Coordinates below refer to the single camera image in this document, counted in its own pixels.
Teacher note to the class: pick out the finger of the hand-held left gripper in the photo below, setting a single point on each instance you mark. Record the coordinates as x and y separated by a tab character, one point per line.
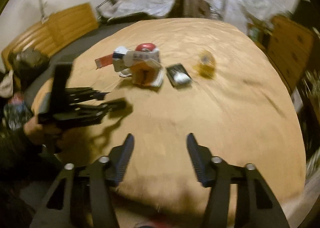
100	110
85	94

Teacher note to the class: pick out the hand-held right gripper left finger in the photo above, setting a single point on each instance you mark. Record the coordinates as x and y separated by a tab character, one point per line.
123	160

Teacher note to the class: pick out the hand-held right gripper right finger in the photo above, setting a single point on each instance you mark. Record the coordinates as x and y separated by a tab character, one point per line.
197	160

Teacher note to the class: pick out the blue white wrapper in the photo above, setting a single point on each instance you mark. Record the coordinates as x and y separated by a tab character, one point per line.
120	52

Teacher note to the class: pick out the orange packet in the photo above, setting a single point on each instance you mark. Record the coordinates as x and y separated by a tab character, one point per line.
146	75

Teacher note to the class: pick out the white rounded plastic piece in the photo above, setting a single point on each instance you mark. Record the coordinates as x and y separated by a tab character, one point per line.
181	77

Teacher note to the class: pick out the black plastic tray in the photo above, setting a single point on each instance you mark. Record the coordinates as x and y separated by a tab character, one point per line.
175	68

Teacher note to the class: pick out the person's left hand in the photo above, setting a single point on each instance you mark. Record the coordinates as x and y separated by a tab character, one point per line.
43	131

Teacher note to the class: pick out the long red box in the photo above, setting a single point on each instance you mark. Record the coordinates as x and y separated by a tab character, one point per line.
102	62

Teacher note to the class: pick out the orange fleece blanket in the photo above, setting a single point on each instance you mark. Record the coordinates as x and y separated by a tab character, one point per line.
200	118

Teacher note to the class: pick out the patterned plastic bag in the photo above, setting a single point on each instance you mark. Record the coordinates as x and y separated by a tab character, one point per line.
16	110

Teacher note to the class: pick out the dark plastic bag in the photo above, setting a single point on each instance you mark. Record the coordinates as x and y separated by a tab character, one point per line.
27	64

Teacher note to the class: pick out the white cloth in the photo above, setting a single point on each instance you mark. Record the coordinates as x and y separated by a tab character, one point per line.
6	85

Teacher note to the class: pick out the dark grey bed sheet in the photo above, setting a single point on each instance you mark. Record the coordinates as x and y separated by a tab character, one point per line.
87	38

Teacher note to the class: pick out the wooden headboard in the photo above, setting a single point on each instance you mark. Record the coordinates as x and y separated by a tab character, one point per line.
70	23

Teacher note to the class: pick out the red round lid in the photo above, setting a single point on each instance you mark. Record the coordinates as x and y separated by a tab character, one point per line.
146	47

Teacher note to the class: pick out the black desk lamp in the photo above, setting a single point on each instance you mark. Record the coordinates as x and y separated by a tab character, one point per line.
105	3

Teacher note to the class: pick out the yellow plastic packet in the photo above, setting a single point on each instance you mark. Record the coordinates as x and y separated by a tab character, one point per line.
206	64

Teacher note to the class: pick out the crumpled white plastic cover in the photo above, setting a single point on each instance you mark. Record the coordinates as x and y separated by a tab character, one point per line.
140	3
240	5

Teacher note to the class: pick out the dark wooden chair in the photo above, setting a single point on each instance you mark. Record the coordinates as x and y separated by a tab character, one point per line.
178	3

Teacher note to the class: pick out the wooden dresser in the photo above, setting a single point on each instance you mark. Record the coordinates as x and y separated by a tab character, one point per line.
290	48

